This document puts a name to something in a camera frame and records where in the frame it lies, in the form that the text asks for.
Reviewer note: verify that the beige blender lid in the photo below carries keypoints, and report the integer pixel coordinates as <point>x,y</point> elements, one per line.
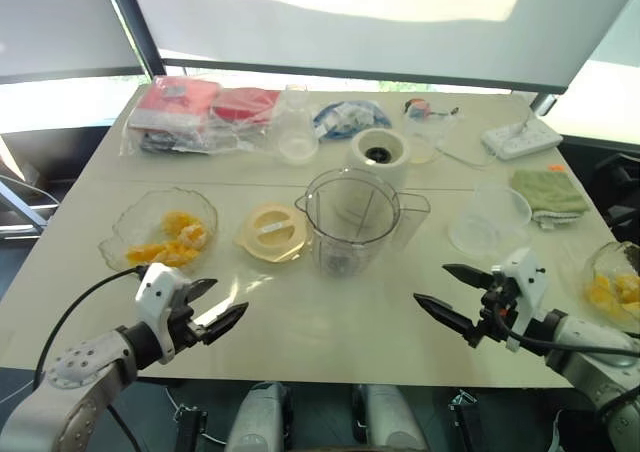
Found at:
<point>272,232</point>

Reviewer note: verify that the plastic bag with red items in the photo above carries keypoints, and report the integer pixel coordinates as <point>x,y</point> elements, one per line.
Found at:
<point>180,117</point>

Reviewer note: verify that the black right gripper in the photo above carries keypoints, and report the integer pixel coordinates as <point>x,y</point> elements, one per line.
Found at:
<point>497,312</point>

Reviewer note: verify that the clear plastic flask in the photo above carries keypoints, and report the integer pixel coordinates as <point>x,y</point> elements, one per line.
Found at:
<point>295,127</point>

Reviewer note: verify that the black table bracket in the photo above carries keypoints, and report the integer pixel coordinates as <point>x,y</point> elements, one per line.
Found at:
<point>467,422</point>
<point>192,429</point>

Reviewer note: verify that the dark window frame post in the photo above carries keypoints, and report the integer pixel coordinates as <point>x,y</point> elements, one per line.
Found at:
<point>135,27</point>

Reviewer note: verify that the black chair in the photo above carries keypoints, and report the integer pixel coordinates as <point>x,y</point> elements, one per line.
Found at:
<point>620,197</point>

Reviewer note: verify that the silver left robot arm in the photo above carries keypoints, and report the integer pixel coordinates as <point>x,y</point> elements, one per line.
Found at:
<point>75,372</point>

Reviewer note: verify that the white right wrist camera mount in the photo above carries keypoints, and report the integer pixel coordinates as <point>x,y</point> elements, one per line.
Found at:
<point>525,277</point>

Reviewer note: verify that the silver robot thigh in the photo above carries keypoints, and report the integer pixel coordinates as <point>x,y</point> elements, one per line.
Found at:
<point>260,417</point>
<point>392,417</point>

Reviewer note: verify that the silver right robot thigh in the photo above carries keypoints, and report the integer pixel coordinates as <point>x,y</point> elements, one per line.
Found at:
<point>392,417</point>

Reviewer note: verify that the clear cup with yellow liquid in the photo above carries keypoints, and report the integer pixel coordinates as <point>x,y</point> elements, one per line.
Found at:
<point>422,142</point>

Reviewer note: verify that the clear plastic measuring cup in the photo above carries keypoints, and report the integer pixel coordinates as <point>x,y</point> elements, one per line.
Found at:
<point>487,217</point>

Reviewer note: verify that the blue and white bag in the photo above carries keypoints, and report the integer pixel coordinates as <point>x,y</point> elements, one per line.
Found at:
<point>345,119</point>

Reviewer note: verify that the metal rack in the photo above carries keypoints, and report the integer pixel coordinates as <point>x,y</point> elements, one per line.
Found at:
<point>22,197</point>

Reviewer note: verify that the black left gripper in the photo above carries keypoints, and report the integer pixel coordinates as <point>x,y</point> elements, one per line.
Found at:
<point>182,329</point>

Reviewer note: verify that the grey roller blind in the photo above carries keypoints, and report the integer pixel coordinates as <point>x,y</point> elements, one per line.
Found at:
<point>350,42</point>
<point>55,22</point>

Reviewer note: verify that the green cloth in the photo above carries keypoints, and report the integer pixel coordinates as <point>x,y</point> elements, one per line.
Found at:
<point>547,192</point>

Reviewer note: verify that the white blender base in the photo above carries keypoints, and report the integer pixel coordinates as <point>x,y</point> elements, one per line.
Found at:
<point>382,149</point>

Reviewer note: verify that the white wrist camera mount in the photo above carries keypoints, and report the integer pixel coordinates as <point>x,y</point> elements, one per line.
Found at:
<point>525,277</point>
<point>155,292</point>

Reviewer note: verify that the small red object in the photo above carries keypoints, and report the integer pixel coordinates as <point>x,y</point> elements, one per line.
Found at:
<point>417,107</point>

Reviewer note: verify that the dark window frame bar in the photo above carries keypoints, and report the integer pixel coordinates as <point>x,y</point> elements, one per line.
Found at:
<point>350,74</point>

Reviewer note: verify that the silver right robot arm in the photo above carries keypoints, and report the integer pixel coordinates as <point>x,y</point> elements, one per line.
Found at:
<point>590,362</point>

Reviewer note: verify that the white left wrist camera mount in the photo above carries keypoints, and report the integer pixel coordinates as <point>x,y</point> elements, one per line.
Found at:
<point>155,292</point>

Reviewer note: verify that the silver left robot thigh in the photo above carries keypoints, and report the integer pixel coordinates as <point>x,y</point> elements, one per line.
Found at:
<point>260,417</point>

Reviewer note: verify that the wavy-rimmed clear glass bowl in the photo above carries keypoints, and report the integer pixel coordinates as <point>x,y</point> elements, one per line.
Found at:
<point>135,222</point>

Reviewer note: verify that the white power strip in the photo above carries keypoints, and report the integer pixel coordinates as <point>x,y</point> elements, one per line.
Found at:
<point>522,139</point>

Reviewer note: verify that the clear blender jar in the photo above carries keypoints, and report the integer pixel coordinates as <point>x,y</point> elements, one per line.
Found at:
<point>345,232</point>

